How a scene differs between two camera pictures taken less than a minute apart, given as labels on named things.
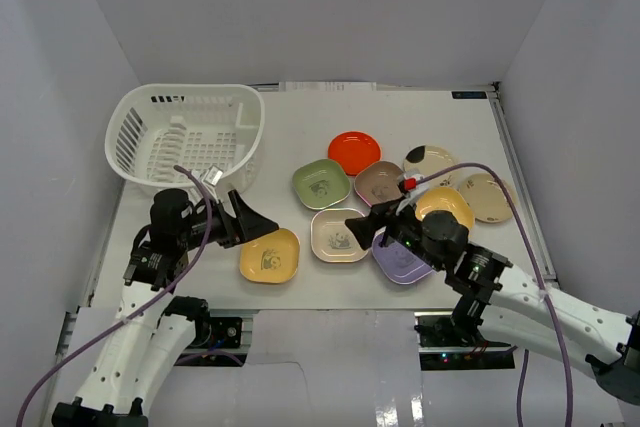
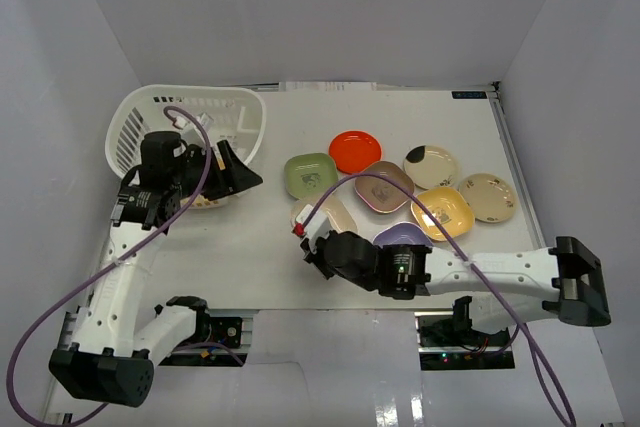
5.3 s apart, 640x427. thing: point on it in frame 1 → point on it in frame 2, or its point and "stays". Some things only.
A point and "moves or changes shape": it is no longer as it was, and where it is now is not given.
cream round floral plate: x=487 y=198 stays
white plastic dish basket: x=164 y=136 stays
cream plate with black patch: x=429 y=159 stays
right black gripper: x=380 y=216 → x=316 y=255
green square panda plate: x=320 y=183 moves or changes shape
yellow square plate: x=448 y=199 stays
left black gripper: x=231 y=220 → x=220 y=173
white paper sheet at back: x=327 y=86 stays
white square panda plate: x=331 y=239 moves or changes shape
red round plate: x=353 y=150 stays
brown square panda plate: x=377 y=183 stays
